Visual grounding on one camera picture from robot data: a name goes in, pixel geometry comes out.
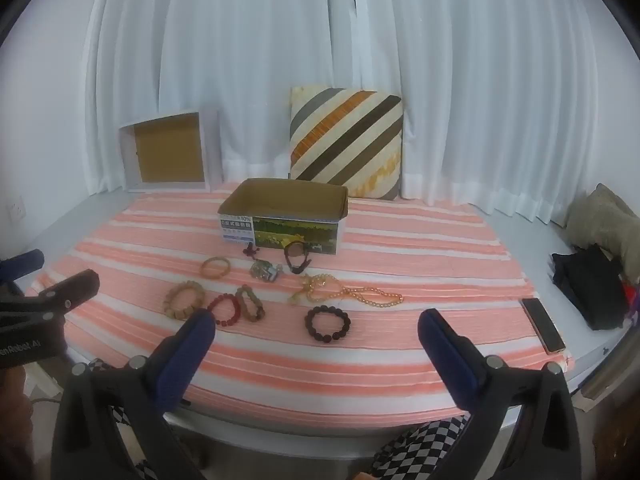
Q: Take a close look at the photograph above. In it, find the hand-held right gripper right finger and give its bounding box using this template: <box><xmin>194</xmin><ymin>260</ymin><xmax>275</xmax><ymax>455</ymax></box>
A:
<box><xmin>417</xmin><ymin>308</ymin><xmax>583</xmax><ymax>480</ymax></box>

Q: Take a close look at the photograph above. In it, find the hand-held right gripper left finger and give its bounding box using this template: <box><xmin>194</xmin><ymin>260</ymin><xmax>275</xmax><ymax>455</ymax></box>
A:
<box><xmin>50</xmin><ymin>308</ymin><xmax>217</xmax><ymax>480</ymax></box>

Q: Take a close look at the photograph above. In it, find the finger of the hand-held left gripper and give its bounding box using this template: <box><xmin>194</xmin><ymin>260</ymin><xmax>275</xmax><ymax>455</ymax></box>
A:
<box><xmin>0</xmin><ymin>249</ymin><xmax>45</xmax><ymax>286</ymax></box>
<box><xmin>0</xmin><ymin>269</ymin><xmax>101</xmax><ymax>323</ymax></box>

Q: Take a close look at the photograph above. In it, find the red bead bracelet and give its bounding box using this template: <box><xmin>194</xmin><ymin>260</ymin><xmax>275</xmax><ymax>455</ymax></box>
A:
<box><xmin>207</xmin><ymin>293</ymin><xmax>249</xmax><ymax>328</ymax></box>

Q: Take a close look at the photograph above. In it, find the olive bead bracelet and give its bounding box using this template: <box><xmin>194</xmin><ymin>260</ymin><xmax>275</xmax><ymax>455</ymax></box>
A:
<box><xmin>235</xmin><ymin>285</ymin><xmax>266</xmax><ymax>322</ymax></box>

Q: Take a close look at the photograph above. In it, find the printed cardboard box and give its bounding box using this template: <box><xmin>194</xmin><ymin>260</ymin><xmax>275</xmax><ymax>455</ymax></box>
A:
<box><xmin>218</xmin><ymin>178</ymin><xmax>349</xmax><ymax>256</ymax></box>

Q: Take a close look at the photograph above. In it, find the amber bangle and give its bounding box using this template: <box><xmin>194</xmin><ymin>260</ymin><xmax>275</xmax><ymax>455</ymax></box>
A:
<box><xmin>201</xmin><ymin>256</ymin><xmax>232</xmax><ymax>279</ymax></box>

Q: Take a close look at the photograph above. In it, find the smartphone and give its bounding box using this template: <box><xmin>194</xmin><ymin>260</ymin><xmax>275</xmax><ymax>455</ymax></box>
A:
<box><xmin>520</xmin><ymin>297</ymin><xmax>567</xmax><ymax>354</ymax></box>

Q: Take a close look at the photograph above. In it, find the pink white striped blanket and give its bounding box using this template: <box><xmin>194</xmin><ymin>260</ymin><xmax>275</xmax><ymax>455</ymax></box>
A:
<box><xmin>25</xmin><ymin>182</ymin><xmax>576</xmax><ymax>428</ymax></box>

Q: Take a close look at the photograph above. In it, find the black wristwatch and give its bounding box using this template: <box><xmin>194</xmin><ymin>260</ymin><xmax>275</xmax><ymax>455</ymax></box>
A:
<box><xmin>282</xmin><ymin>241</ymin><xmax>313</xmax><ymax>275</ymax></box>

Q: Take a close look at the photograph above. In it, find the black cloth bag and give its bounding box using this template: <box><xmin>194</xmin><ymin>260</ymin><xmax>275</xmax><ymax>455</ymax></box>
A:
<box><xmin>551</xmin><ymin>245</ymin><xmax>631</xmax><ymax>331</ymax></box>

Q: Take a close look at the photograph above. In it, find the tan cushion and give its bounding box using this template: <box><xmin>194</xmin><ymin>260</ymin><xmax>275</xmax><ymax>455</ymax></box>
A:
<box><xmin>565</xmin><ymin>183</ymin><xmax>640</xmax><ymax>283</ymax></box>

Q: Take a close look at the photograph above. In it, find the striped throw pillow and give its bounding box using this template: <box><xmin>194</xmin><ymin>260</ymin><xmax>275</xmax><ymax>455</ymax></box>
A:
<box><xmin>289</xmin><ymin>86</ymin><xmax>405</xmax><ymax>200</ymax></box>

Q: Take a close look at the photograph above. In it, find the white curtain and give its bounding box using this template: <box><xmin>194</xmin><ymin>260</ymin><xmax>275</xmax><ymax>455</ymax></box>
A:
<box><xmin>82</xmin><ymin>0</ymin><xmax>640</xmax><ymax>226</ymax></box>

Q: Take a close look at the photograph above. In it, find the light wood bead bracelet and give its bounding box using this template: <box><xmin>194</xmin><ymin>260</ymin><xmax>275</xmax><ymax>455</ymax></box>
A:
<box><xmin>163</xmin><ymin>280</ymin><xmax>207</xmax><ymax>320</ymax></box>

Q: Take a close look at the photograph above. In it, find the gold bead necklace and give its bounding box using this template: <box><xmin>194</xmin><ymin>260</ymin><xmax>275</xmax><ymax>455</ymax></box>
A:
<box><xmin>310</xmin><ymin>272</ymin><xmax>404</xmax><ymax>309</ymax></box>

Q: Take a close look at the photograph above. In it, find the silver chain with square pendant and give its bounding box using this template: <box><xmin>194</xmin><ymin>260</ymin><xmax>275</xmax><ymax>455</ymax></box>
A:
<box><xmin>249</xmin><ymin>259</ymin><xmax>283</xmax><ymax>284</ymax></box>

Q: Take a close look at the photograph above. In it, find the dark brown bead bracelet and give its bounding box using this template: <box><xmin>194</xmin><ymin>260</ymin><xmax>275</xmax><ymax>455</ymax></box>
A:
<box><xmin>305</xmin><ymin>305</ymin><xmax>351</xmax><ymax>345</ymax></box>

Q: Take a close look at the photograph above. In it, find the white shadow box frame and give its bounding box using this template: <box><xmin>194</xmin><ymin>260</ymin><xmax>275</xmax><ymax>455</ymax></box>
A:
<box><xmin>118</xmin><ymin>107</ymin><xmax>223</xmax><ymax>194</ymax></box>

